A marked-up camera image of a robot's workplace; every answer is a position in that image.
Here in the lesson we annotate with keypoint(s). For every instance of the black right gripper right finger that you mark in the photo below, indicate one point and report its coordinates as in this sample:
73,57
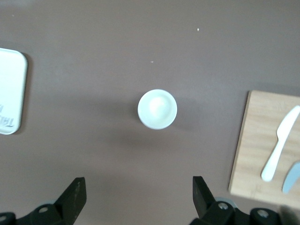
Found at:
206,206

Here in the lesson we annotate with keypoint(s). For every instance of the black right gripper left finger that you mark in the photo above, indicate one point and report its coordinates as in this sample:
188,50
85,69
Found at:
70,201

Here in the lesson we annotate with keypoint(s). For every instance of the white plastic cup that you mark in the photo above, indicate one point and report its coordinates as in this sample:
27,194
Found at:
157,109

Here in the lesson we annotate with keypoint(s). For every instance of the bamboo cutting board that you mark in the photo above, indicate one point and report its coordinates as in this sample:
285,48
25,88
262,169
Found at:
255,131

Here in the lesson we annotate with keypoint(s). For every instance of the grey-blue plastic knife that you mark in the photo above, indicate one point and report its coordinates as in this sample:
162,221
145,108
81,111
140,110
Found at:
291,178

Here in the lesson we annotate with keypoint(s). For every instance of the white plastic knife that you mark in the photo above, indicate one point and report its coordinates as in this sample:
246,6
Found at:
282,131

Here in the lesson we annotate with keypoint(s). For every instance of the white tray with bear print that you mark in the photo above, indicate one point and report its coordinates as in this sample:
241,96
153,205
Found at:
11,89

